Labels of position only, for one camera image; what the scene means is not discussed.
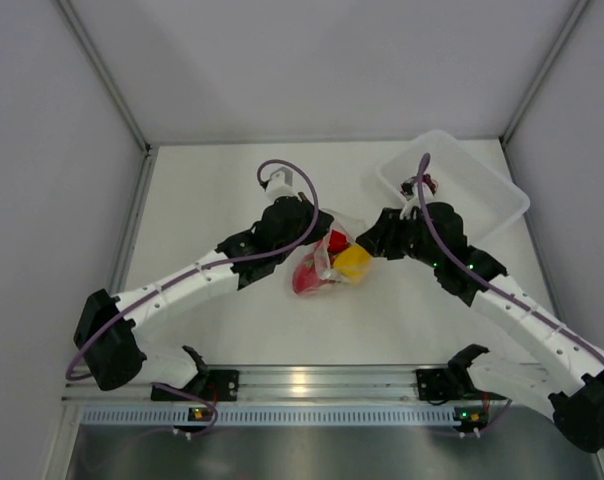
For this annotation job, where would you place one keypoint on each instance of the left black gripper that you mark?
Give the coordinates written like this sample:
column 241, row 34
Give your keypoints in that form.
column 322, row 225

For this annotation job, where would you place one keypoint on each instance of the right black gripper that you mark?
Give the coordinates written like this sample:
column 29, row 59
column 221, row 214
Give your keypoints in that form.
column 382, row 236

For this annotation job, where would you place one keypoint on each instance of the yellow fake bell pepper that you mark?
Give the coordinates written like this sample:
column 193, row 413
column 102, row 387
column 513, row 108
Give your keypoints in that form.
column 353, row 264

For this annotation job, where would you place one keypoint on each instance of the purple fake grapes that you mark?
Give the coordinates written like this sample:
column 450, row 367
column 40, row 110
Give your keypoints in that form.
column 408, row 187

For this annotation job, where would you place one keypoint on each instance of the clear zip top bag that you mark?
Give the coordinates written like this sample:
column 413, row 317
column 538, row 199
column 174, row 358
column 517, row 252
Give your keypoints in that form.
column 352, row 227

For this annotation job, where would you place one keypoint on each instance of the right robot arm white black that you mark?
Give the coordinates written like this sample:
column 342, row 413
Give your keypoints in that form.
column 566, row 385

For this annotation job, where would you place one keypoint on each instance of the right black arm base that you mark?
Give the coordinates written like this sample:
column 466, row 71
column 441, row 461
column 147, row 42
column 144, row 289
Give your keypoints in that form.
column 437, row 385

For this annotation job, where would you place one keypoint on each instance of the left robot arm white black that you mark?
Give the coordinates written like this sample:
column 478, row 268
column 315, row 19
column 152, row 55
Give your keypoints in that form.
column 115, row 333

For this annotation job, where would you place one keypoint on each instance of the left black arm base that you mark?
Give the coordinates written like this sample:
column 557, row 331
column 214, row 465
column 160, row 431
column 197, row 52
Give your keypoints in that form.
column 214, row 385

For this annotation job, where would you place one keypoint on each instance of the red fake strawberry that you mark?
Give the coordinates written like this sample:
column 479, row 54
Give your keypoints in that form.
column 305, row 279

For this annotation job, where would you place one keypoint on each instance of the white plastic basket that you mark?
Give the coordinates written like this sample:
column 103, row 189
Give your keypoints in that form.
column 487, row 200

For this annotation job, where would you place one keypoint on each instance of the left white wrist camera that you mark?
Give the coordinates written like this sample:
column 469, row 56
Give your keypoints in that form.
column 279, row 184

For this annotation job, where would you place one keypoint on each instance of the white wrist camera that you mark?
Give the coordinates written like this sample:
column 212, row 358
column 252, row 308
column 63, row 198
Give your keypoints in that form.
column 414, row 201
column 279, row 184

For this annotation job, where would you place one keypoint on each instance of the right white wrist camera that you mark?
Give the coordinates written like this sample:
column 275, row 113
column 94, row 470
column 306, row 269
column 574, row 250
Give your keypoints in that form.
column 414, row 201

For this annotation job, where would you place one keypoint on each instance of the aluminium mounting rail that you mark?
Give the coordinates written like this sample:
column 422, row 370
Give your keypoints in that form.
column 380, row 383

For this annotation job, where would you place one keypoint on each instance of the white slotted cable duct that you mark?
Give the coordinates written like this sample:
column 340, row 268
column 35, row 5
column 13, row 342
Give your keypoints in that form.
column 182, row 415

